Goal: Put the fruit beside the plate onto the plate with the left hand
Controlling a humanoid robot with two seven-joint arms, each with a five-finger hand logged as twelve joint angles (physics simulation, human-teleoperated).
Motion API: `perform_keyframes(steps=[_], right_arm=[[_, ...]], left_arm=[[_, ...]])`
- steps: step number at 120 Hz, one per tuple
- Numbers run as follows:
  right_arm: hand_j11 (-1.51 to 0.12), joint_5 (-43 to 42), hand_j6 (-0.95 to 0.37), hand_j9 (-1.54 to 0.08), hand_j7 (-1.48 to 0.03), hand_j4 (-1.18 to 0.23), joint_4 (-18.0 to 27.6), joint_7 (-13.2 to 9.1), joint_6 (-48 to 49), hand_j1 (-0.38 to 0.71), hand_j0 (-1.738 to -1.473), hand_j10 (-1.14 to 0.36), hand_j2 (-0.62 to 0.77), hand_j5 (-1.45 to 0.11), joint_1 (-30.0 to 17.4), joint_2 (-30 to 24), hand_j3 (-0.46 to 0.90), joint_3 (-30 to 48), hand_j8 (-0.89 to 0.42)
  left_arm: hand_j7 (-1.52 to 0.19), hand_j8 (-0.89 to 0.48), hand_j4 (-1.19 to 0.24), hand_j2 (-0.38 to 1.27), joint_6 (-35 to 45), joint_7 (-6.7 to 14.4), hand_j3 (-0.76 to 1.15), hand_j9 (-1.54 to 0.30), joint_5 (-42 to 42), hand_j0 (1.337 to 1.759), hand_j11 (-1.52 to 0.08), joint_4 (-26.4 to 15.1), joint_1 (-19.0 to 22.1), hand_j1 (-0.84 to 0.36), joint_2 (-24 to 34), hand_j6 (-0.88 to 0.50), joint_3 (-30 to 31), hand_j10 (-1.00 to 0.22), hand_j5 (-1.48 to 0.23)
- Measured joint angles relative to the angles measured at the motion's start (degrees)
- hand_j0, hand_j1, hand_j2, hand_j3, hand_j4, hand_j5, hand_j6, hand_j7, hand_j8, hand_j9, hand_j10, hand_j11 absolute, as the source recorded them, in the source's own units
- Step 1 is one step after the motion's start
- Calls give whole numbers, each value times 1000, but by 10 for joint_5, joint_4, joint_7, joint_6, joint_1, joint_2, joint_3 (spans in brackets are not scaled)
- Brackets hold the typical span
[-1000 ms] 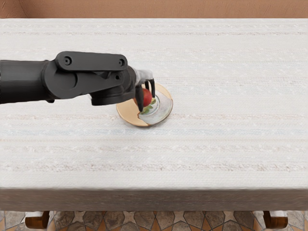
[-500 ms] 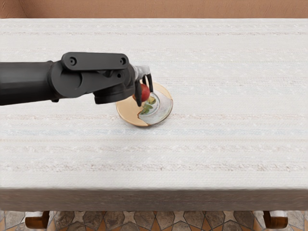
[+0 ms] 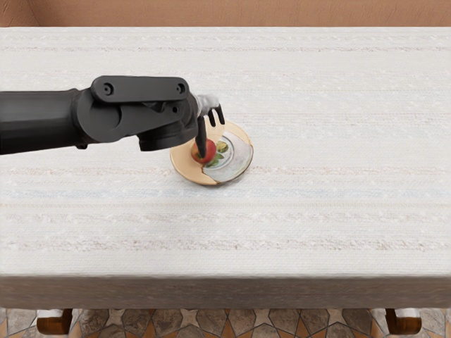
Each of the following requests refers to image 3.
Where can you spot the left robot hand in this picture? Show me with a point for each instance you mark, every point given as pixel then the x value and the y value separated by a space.
pixel 208 103

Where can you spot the patterned tan plate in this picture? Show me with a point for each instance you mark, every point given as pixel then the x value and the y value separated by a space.
pixel 232 160

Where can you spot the red apple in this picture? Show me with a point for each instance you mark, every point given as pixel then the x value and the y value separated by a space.
pixel 210 150

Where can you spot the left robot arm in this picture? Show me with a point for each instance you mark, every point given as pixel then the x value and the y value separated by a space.
pixel 88 116

